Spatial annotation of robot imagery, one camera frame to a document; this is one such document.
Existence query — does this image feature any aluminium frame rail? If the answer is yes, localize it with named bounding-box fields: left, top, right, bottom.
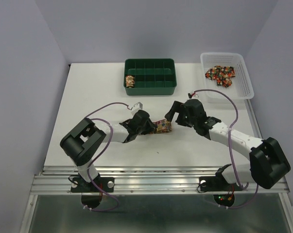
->
left=20, top=100, right=293, bottom=233

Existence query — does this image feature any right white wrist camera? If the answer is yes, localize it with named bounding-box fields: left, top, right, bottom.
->
left=188, top=92, right=199, bottom=99

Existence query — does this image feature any dark floral tie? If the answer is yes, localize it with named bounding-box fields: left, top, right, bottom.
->
left=205, top=66, right=236, bottom=88

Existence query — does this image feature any rolled patterned tie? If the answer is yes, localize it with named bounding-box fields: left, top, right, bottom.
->
left=125, top=75, right=135, bottom=88

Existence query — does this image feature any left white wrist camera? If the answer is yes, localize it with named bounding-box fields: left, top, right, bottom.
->
left=128, top=102, right=143, bottom=116

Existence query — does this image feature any white plastic basket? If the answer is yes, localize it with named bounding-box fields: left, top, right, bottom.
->
left=200, top=52, right=254, bottom=102

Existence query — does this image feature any colourful squares patterned tie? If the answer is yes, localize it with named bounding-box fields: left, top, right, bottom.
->
left=153, top=119, right=172, bottom=134

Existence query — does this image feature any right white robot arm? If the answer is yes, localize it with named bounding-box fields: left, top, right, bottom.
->
left=165, top=99, right=291, bottom=189

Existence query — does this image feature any green divided organizer tray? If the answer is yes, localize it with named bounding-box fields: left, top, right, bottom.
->
left=123, top=58, right=177, bottom=96

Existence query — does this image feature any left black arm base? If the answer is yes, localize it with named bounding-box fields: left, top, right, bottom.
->
left=70, top=176, right=115, bottom=193

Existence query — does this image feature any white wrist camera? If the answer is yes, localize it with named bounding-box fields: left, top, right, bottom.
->
left=128, top=102, right=143, bottom=116
left=188, top=92, right=199, bottom=99

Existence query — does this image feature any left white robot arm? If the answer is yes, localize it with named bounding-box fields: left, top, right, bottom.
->
left=60, top=110, right=156, bottom=191

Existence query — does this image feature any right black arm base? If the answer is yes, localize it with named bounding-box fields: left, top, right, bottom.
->
left=197, top=176, right=242, bottom=193

